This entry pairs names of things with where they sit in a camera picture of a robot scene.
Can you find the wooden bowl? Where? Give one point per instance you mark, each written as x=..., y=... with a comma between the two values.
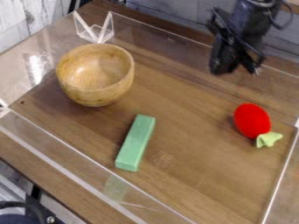
x=95, y=74

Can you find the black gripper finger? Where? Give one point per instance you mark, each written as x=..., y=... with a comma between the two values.
x=223, y=58
x=251, y=62

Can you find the dark robot arm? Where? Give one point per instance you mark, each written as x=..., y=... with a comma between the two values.
x=279, y=13

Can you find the green rectangular block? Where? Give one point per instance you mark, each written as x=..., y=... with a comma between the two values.
x=133, y=147

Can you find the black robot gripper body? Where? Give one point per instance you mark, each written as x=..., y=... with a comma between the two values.
x=240, y=28

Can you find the clear acrylic corner bracket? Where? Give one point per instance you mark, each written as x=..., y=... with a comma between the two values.
x=96, y=33

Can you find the red plush strawberry toy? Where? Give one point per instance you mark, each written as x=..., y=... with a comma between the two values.
x=253, y=125

